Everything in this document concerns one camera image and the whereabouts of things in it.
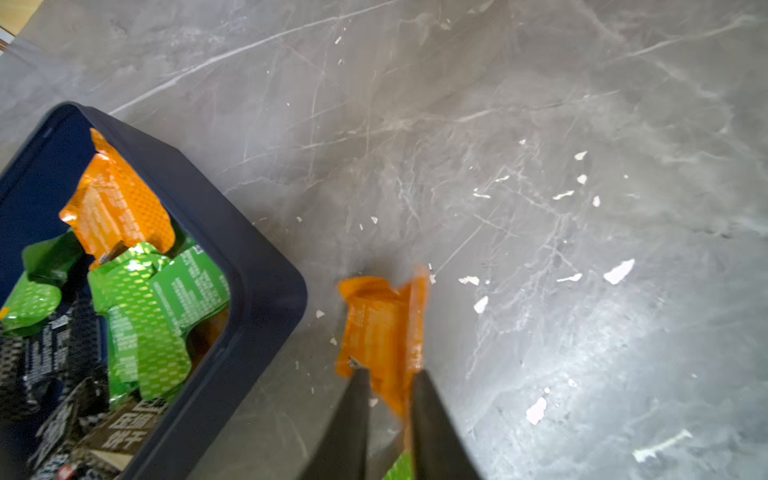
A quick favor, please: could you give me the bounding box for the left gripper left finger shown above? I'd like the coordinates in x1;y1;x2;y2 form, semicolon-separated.
299;369;371;480

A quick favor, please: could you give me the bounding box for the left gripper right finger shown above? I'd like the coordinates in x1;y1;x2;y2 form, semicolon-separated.
410;370;480;479

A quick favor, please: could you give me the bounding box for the green cookie packet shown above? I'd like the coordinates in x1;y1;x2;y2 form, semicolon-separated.
88;242;230;405
1;229;84;336
382;452;415;480

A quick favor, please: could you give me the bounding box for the orange cookie packet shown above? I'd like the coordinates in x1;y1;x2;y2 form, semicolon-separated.
336;267;430;419
59;128;176;270

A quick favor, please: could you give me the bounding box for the dark blue storage box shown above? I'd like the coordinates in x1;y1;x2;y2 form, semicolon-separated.
1;102;307;479

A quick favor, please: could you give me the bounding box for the green cookie packet in box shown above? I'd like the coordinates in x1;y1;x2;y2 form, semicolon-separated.
88;242;230;405

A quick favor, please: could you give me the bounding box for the orange cookie packet in box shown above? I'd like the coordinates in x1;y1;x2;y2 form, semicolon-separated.
59;128;176;270

